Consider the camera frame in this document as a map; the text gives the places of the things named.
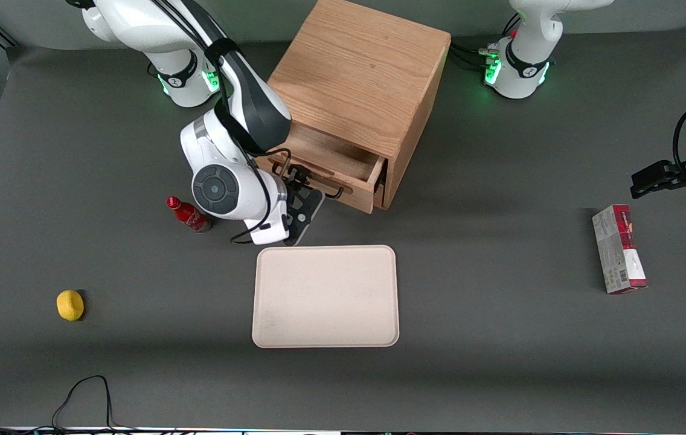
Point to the red plaid carton box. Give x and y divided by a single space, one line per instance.
615 248

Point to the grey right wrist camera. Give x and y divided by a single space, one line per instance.
270 214

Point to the yellow lemon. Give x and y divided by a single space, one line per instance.
70 305

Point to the beige rectangular tray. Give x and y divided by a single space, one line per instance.
325 296

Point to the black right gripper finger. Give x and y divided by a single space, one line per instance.
298 175
314 185

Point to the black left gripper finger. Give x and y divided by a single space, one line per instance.
669 171
645 184

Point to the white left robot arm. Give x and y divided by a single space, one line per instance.
530 60

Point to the wooden drawer cabinet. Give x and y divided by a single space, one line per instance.
355 60

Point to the red soda bottle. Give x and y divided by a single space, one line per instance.
188 214

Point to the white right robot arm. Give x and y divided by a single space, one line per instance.
137 24

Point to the grey table mat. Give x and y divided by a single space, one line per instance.
500 362

